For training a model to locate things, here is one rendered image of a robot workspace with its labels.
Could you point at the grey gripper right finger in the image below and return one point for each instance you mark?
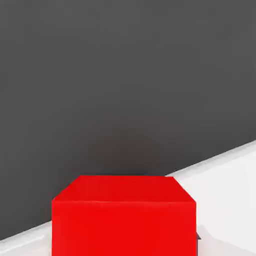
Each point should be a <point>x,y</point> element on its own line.
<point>202,245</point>

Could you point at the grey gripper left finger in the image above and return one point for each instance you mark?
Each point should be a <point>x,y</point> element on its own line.
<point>47,248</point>

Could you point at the small red cube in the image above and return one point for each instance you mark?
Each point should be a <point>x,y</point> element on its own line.
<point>124,224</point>

